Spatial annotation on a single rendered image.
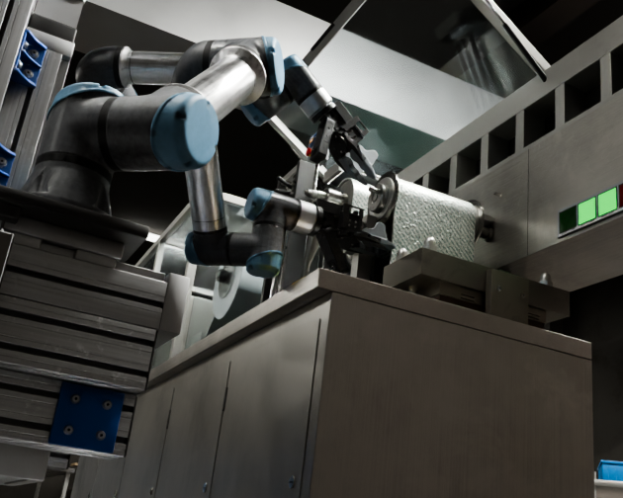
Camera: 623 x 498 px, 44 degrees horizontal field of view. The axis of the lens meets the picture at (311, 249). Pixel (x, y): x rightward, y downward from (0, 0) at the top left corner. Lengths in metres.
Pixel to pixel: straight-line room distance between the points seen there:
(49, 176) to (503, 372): 0.94
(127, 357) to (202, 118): 0.37
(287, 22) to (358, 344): 3.37
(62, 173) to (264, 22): 3.43
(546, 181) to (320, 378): 0.86
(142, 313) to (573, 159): 1.15
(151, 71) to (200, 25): 2.54
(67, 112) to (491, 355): 0.92
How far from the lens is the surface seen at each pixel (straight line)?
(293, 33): 4.59
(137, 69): 1.84
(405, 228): 1.87
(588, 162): 1.88
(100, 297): 1.13
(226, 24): 4.43
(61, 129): 1.23
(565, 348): 1.72
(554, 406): 1.67
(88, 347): 1.12
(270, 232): 1.66
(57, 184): 1.17
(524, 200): 2.02
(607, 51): 1.99
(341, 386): 1.39
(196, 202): 1.66
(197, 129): 1.18
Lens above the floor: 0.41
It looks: 22 degrees up
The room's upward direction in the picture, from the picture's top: 7 degrees clockwise
